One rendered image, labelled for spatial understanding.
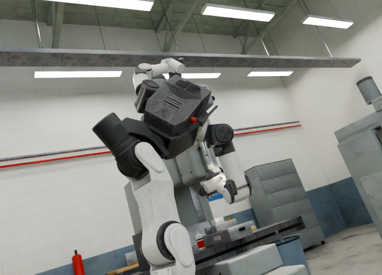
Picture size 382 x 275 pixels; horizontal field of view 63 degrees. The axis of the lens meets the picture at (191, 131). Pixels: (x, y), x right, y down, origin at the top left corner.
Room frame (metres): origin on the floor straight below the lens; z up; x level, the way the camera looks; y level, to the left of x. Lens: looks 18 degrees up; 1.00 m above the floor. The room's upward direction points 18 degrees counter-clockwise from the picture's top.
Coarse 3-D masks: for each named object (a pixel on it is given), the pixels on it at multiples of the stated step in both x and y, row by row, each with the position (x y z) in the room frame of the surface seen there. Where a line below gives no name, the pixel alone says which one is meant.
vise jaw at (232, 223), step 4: (228, 220) 1.93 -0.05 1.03; (232, 220) 1.94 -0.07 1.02; (216, 224) 1.89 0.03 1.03; (220, 224) 1.90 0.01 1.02; (224, 224) 1.91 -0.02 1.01; (228, 224) 1.93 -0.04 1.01; (232, 224) 1.94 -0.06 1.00; (236, 224) 1.95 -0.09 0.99; (212, 228) 1.92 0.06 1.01; (216, 228) 1.88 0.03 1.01; (220, 228) 1.89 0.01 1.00; (224, 228) 1.91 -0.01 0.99
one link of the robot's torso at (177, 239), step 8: (176, 224) 1.20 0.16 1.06; (168, 232) 1.17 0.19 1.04; (176, 232) 1.19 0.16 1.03; (184, 232) 1.21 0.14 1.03; (168, 240) 1.17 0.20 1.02; (176, 240) 1.18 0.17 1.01; (184, 240) 1.20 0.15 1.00; (168, 248) 1.16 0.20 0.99; (176, 248) 1.17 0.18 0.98; (184, 248) 1.20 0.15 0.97; (176, 256) 1.18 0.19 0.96; (184, 256) 1.19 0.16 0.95; (192, 256) 1.23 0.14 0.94; (168, 264) 1.33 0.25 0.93; (176, 264) 1.17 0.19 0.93; (184, 264) 1.18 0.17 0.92; (192, 264) 1.22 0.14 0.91; (152, 272) 1.28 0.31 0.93; (160, 272) 1.24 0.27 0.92; (168, 272) 1.20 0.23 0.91; (176, 272) 1.18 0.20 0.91; (184, 272) 1.19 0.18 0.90; (192, 272) 1.22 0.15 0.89
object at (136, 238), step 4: (140, 232) 1.67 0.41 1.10; (132, 236) 1.73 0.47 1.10; (136, 236) 1.70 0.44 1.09; (140, 236) 1.67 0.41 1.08; (136, 240) 1.71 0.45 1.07; (140, 240) 1.68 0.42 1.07; (136, 244) 1.72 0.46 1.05; (136, 248) 1.72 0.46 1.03; (136, 252) 1.73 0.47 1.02; (140, 252) 1.70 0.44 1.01; (140, 256) 1.71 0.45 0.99; (140, 260) 1.72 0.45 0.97; (144, 260) 1.69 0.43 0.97; (140, 264) 1.72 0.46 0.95; (144, 264) 1.69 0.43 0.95; (148, 264) 1.67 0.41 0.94; (140, 268) 1.73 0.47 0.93; (144, 268) 1.70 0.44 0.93; (148, 268) 1.67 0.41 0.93
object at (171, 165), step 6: (168, 162) 2.06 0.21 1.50; (174, 162) 2.02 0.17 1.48; (168, 168) 2.08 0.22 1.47; (174, 168) 2.02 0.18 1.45; (174, 174) 2.03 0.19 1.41; (180, 174) 2.02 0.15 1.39; (174, 180) 2.05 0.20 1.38; (180, 180) 2.02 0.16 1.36; (174, 186) 2.09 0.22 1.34; (180, 186) 2.15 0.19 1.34
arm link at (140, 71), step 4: (140, 64) 1.60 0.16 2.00; (144, 64) 1.61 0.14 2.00; (148, 64) 1.61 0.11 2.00; (136, 68) 1.58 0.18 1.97; (140, 68) 1.58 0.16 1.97; (144, 68) 1.58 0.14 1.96; (148, 68) 1.59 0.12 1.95; (136, 72) 1.56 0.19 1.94; (140, 72) 1.56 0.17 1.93; (144, 72) 1.57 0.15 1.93; (136, 76) 1.55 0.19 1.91; (140, 76) 1.54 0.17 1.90; (144, 76) 1.55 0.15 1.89; (136, 80) 1.53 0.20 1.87; (140, 80) 1.51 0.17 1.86; (136, 84) 1.51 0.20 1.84
